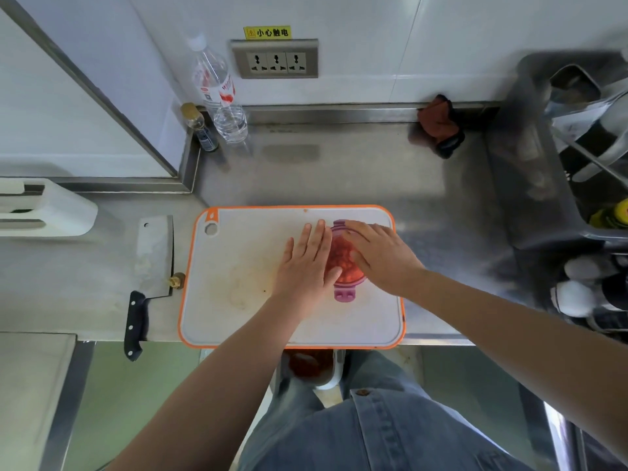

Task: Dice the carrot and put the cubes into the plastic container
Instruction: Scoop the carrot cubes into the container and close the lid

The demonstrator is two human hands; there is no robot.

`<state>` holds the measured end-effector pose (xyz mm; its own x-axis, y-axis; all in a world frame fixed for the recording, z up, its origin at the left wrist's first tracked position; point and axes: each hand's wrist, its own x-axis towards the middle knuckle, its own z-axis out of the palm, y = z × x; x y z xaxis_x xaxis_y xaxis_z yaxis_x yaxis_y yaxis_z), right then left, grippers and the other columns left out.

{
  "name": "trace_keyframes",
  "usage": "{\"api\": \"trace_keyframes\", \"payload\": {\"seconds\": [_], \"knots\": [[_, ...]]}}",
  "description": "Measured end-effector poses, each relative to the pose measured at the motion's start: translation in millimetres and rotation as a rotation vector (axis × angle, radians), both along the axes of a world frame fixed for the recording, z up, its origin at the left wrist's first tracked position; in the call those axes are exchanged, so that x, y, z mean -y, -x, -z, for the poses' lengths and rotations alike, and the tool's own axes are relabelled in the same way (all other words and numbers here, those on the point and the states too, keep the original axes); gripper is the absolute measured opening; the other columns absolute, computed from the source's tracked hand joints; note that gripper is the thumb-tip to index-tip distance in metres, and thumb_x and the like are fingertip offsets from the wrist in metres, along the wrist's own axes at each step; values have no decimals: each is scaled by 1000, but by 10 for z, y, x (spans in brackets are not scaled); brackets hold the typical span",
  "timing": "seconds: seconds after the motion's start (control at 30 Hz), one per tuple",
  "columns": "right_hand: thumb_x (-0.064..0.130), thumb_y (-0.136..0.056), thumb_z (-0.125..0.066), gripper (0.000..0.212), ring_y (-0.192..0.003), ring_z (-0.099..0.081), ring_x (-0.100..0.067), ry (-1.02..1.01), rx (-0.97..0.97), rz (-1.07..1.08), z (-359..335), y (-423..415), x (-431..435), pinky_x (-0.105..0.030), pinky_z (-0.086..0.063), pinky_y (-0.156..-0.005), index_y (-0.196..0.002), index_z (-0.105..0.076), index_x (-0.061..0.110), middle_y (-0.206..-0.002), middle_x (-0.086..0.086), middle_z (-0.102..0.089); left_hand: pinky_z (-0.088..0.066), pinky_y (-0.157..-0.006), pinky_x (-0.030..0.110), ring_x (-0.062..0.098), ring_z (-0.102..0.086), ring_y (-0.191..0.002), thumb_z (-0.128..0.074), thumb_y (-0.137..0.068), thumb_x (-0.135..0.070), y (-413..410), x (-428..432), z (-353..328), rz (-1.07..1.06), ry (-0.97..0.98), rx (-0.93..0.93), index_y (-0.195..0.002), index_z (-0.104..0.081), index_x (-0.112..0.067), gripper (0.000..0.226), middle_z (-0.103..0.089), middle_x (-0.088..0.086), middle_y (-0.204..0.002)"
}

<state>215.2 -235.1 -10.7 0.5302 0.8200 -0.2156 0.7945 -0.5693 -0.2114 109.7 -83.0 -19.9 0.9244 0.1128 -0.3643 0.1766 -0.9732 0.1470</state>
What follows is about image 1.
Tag person's left hand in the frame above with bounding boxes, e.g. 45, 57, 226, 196
271, 219, 343, 317

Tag person's right hand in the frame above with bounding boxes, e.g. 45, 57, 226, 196
341, 220, 427, 298

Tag diced carrot pieces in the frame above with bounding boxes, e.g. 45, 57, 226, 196
326, 235, 366, 285

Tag purple round container lid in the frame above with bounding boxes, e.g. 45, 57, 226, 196
323, 219, 374, 304

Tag purple lidded container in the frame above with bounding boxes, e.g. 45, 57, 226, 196
323, 219, 374, 304

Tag black-handled kitchen knife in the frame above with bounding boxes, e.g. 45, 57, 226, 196
123, 214, 175, 362

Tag person's right forearm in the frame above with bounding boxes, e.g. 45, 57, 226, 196
397, 268, 628, 466

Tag person's left forearm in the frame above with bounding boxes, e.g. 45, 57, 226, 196
105, 298, 307, 471

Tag white orange-rimmed cutting board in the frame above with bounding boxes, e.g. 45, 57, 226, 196
177, 204, 407, 351

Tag white waste bin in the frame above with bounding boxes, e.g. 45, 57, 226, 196
279, 349, 347, 392

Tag blue denim trousers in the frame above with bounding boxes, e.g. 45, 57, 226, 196
240, 350, 432, 471

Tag dark red cloth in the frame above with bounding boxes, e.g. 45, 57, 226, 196
417, 94, 466, 160

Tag pale green cabinet front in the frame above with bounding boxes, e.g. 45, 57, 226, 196
419, 345, 531, 466
61, 340, 202, 471

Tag clear plastic water bottle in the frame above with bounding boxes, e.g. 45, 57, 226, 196
186, 35, 249, 145

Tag small gold-capped bottle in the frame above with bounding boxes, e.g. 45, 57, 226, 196
180, 102, 220, 154

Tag blue denim shirt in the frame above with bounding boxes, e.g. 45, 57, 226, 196
240, 387, 536, 471

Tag group of seasoning bottles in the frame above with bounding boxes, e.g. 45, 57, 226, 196
549, 252, 628, 334

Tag yellow-capped sauce bottle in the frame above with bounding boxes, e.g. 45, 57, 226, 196
588, 198, 628, 230

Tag yellow warning sticker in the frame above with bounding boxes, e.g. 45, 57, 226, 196
243, 26, 292, 41

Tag white and black bag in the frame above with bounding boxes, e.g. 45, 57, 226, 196
544, 63, 628, 184

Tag metal utensil handle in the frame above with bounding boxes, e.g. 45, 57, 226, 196
551, 127, 628, 190

